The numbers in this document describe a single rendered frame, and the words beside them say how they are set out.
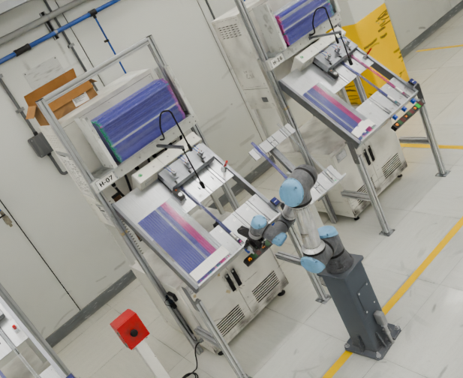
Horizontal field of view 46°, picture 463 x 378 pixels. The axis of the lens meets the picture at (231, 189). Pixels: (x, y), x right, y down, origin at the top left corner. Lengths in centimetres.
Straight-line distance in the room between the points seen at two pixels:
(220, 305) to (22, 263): 182
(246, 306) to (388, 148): 168
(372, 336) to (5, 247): 284
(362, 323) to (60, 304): 267
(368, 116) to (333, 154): 37
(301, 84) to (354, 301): 162
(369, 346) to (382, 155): 168
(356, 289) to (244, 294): 91
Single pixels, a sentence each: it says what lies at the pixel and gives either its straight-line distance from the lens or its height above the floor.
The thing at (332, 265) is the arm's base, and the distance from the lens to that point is 281.
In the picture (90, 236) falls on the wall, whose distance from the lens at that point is 473.
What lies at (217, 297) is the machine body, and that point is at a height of 38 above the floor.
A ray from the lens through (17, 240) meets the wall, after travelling 456.
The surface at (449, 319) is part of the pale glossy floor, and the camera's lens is 321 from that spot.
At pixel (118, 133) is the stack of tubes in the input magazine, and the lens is 309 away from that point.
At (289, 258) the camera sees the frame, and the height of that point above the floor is 32.
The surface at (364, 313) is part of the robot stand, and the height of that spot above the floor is 27.
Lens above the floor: 222
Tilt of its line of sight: 23 degrees down
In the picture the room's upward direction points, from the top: 27 degrees counter-clockwise
